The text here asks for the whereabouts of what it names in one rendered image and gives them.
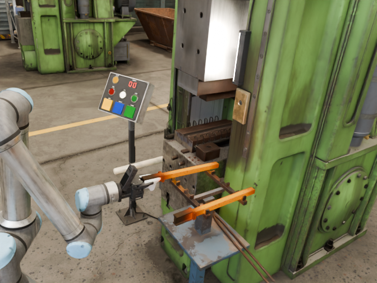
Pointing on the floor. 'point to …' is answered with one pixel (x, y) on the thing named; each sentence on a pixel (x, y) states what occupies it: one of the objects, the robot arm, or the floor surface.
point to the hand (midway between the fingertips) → (157, 176)
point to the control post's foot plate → (124, 214)
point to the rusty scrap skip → (158, 26)
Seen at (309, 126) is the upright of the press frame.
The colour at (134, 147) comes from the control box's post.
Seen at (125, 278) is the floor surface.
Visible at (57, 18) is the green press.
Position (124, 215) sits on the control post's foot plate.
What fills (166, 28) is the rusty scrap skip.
